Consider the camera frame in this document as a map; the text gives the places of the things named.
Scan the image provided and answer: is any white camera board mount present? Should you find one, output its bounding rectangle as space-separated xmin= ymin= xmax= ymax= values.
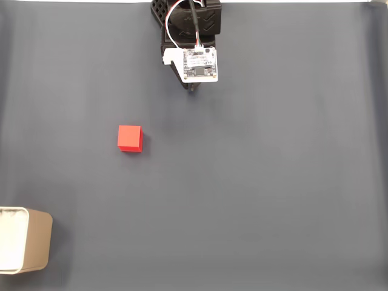
xmin=162 ymin=47 xmax=219 ymax=84

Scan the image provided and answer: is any beige box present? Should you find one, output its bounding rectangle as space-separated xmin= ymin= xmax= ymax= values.
xmin=0 ymin=206 xmax=53 ymax=275

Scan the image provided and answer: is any red white black servo cable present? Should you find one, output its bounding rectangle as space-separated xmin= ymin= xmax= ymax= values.
xmin=164 ymin=0 xmax=183 ymax=49

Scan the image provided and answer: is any red cube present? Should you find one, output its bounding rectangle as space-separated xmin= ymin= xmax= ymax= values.
xmin=117 ymin=124 xmax=144 ymax=153

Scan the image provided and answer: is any black camera cable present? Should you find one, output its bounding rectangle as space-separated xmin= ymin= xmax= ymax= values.
xmin=187 ymin=0 xmax=203 ymax=51

